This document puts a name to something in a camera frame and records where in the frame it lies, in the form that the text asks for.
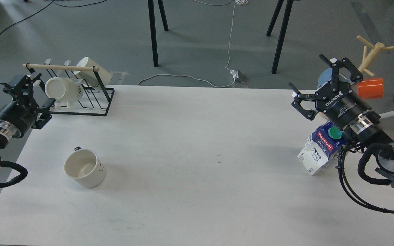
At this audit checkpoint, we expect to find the orange mug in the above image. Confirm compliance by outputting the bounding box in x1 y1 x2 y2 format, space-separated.
356 78 384 99

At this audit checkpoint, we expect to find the black table leg left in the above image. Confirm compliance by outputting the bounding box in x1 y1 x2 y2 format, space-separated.
148 0 169 68

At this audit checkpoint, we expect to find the white mug with smiley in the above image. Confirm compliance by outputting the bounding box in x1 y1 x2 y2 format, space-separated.
64 147 106 188

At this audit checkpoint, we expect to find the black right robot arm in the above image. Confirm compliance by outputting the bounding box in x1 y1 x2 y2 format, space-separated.
289 54 394 214

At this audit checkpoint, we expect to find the black floor cable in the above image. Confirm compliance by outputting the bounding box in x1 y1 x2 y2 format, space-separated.
0 0 107 57

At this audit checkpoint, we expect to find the black table leg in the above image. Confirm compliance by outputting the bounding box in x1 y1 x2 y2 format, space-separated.
266 0 294 74
148 0 169 68

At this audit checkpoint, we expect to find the black table leg right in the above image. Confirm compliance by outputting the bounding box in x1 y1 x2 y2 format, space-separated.
266 0 294 74

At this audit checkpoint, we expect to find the cream mug rear on rack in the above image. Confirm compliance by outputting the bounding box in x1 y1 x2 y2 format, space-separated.
74 57 112 91

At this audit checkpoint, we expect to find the wooden mug tree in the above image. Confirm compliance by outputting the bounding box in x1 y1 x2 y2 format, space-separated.
315 35 394 120

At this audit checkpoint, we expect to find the blue mug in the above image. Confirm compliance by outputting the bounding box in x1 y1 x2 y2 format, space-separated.
317 68 332 90

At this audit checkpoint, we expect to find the blue white milk carton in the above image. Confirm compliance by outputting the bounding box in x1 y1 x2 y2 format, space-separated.
298 121 347 176

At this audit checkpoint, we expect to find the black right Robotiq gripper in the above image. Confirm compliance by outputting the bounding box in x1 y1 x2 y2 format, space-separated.
288 54 382 135

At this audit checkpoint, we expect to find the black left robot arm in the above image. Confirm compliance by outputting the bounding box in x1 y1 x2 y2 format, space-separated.
0 72 56 188

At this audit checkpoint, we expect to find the white mug front on rack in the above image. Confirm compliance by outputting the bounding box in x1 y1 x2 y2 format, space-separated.
45 77 84 109

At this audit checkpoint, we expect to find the white power adapter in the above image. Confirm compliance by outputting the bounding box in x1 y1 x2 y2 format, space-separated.
230 70 247 83

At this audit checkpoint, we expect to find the black wire mug rack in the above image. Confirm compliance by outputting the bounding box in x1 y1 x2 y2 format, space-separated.
23 61 115 117

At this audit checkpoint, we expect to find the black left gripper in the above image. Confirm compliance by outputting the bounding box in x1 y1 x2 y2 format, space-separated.
0 74 56 139

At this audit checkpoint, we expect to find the white power cable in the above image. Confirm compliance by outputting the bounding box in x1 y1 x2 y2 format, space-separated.
137 0 249 88

